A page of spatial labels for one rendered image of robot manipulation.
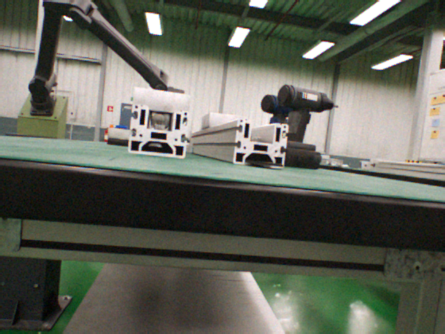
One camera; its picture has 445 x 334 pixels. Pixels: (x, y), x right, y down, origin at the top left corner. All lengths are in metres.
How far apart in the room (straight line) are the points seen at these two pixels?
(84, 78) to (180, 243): 12.64
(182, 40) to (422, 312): 12.63
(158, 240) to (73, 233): 0.08
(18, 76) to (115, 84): 3.16
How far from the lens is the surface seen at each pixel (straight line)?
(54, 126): 1.60
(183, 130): 0.62
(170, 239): 0.36
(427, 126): 4.45
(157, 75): 1.38
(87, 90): 12.90
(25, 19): 13.96
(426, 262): 0.46
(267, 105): 1.10
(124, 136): 1.26
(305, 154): 0.94
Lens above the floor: 0.80
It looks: 3 degrees down
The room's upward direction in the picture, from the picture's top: 6 degrees clockwise
